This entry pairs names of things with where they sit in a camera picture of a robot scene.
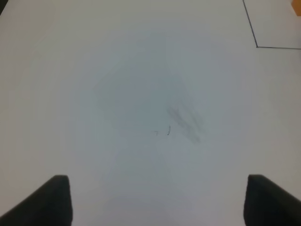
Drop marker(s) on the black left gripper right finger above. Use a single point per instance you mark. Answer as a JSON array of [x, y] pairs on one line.
[[267, 204]]

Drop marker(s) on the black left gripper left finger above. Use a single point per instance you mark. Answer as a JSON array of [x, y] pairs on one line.
[[49, 205]]

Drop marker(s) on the orange template block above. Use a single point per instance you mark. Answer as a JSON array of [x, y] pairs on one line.
[[296, 5]]

